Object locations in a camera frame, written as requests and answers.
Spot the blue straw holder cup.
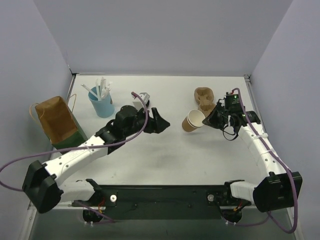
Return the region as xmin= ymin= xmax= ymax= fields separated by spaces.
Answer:
xmin=88 ymin=87 xmax=115 ymax=118

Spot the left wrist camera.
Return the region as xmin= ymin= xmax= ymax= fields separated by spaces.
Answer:
xmin=132 ymin=92 xmax=150 ymax=110

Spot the purple cable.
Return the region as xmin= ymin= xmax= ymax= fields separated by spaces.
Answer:
xmin=0 ymin=92 xmax=151 ymax=192
xmin=231 ymin=87 xmax=300 ymax=235

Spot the brown pulp cup carrier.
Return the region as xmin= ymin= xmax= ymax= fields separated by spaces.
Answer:
xmin=194 ymin=87 xmax=216 ymax=116

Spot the aluminium frame rail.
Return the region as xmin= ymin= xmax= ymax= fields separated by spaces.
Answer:
xmin=243 ymin=73 xmax=266 ymax=126

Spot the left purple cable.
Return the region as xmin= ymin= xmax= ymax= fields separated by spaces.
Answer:
xmin=0 ymin=92 xmax=151 ymax=192

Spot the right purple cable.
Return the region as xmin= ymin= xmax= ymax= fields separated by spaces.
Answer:
xmin=231 ymin=87 xmax=300 ymax=235

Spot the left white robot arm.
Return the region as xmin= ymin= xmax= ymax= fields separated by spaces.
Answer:
xmin=22 ymin=105 xmax=170 ymax=214

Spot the brown paper coffee cup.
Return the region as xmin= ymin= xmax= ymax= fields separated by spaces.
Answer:
xmin=181 ymin=109 xmax=206 ymax=133

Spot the brown and green paper bag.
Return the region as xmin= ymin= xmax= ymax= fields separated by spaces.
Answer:
xmin=29 ymin=96 xmax=88 ymax=154

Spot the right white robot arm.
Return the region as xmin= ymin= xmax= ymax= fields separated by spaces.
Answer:
xmin=203 ymin=92 xmax=303 ymax=213

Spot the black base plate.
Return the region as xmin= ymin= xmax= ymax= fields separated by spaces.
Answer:
xmin=71 ymin=185 xmax=251 ymax=222

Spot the white wrapped straw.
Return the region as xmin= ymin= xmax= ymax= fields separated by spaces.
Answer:
xmin=81 ymin=84 xmax=96 ymax=95
xmin=100 ymin=77 xmax=106 ymax=99
xmin=95 ymin=79 xmax=101 ymax=100
xmin=103 ymin=81 xmax=112 ymax=98

